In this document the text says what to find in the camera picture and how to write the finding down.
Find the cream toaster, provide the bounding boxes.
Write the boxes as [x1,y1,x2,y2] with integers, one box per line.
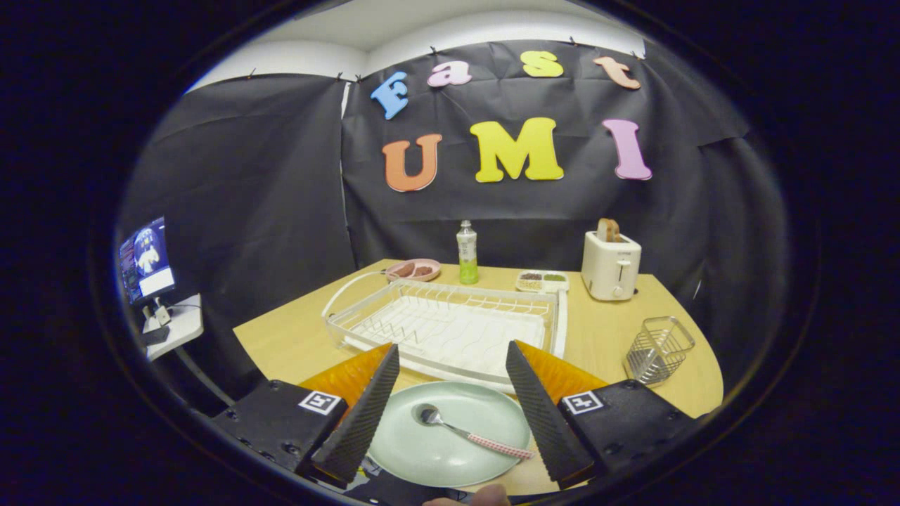
[581,231,642,301]

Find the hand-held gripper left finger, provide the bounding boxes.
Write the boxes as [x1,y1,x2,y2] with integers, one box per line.
[211,343,400,489]

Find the metal wire basket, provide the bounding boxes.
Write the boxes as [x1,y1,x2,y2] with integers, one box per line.
[623,316,696,387]

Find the green drink bottle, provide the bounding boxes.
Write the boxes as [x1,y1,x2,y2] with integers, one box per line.
[456,220,480,285]

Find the spoon with pink checked handle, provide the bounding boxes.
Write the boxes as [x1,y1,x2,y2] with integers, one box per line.
[412,403,535,461]

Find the black backdrop cloth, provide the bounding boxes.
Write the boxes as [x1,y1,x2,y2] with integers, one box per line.
[116,39,788,422]

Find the small white side table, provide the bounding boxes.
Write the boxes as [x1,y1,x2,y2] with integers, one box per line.
[141,294,205,363]

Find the pink plate with food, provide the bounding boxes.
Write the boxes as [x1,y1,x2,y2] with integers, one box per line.
[385,259,442,283]

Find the pale green plate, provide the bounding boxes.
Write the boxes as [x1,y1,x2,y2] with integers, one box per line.
[366,381,533,488]

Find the white dish rack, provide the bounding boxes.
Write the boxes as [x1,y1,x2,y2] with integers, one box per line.
[322,271,569,394]

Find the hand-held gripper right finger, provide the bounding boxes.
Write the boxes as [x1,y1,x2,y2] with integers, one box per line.
[505,340,704,491]

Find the computer monitor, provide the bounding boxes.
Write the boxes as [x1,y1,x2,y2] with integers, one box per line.
[117,216,176,331]

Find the small white compartment dish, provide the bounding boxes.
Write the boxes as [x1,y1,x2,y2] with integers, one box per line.
[515,271,570,293]

